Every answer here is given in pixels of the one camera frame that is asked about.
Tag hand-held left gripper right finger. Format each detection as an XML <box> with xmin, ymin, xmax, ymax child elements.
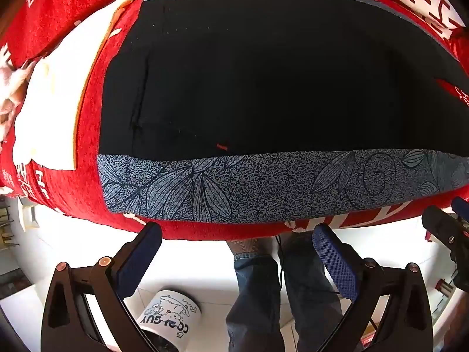
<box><xmin>312</xmin><ymin>225</ymin><xmax>435</xmax><ymax>352</ymax></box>

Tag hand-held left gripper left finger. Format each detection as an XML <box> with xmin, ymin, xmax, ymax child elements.
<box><xmin>40</xmin><ymin>222</ymin><xmax>163</xmax><ymax>352</ymax></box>

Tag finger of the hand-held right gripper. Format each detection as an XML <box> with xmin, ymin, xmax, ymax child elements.
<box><xmin>451</xmin><ymin>197</ymin><xmax>469</xmax><ymax>224</ymax></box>
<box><xmin>421</xmin><ymin>205</ymin><xmax>464</xmax><ymax>253</ymax></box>

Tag black pants with grey floral band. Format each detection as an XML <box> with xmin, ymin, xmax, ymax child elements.
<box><xmin>97</xmin><ymin>0</ymin><xmax>469</xmax><ymax>224</ymax></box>

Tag white printed cup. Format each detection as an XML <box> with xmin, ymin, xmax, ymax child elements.
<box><xmin>137</xmin><ymin>290</ymin><xmax>204</xmax><ymax>352</ymax></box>

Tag person's legs in blue jeans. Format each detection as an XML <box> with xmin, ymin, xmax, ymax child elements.
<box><xmin>225</xmin><ymin>232</ymin><xmax>353</xmax><ymax>352</ymax></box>

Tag red printed blanket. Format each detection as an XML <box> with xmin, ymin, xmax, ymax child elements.
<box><xmin>0</xmin><ymin>0</ymin><xmax>469</xmax><ymax>242</ymax></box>

